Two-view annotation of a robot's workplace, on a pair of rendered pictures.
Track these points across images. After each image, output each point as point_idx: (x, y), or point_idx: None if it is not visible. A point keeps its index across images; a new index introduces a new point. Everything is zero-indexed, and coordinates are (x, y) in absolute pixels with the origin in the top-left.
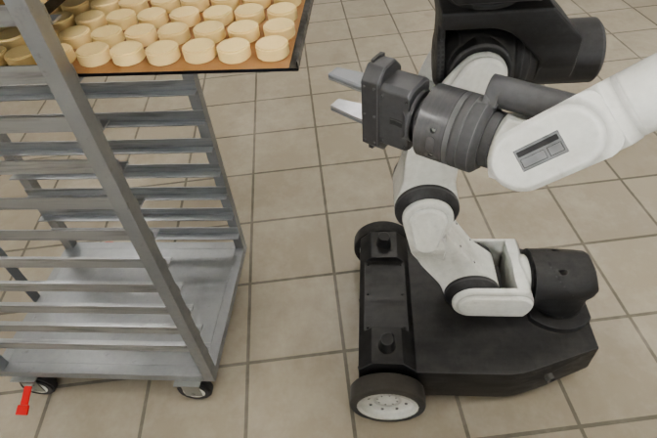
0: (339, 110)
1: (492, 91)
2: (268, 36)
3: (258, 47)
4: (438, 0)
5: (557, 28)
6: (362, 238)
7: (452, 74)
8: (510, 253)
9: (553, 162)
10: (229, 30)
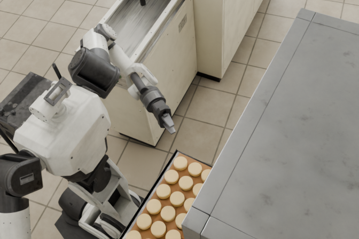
0: (173, 128)
1: (146, 86)
2: (179, 167)
3: (186, 160)
4: (98, 167)
5: None
6: None
7: (110, 161)
8: (88, 214)
9: (149, 71)
10: (192, 182)
